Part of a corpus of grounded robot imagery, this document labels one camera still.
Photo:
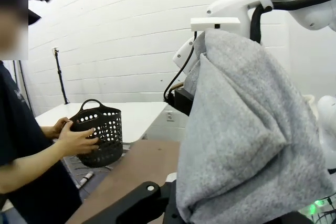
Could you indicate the person's right hand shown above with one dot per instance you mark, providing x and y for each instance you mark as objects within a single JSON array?
[{"x": 74, "y": 142}]

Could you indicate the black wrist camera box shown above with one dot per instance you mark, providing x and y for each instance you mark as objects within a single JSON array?
[{"x": 183, "y": 102}]

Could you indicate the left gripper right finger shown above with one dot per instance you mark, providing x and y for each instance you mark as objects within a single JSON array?
[{"x": 294, "y": 218}]

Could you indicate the person in navy T-shirt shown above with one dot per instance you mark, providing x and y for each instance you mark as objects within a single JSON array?
[{"x": 23, "y": 129}]

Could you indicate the black tripod stand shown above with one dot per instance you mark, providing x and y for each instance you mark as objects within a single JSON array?
[{"x": 61, "y": 77}]

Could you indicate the person's left hand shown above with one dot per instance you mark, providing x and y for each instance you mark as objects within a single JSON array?
[{"x": 61, "y": 127}]

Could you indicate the person's left forearm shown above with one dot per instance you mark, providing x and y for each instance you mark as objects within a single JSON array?
[{"x": 48, "y": 132}]

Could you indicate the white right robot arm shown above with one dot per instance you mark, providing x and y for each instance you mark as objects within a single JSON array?
[{"x": 231, "y": 5}]

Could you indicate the white wall socket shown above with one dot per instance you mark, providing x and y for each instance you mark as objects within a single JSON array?
[{"x": 170, "y": 116}]

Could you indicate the white cylindrical tube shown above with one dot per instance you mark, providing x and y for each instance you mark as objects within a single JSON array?
[{"x": 85, "y": 179}]

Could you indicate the dark grey perforated basket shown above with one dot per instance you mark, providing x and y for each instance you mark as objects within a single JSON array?
[{"x": 110, "y": 140}]

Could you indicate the white table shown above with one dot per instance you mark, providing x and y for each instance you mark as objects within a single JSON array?
[{"x": 141, "y": 119}]

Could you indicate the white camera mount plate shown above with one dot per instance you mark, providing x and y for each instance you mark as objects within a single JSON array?
[{"x": 215, "y": 24}]

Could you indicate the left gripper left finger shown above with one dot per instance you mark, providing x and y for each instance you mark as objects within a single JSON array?
[{"x": 136, "y": 203}]

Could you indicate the person's right forearm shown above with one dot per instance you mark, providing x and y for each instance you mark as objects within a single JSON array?
[{"x": 31, "y": 166}]

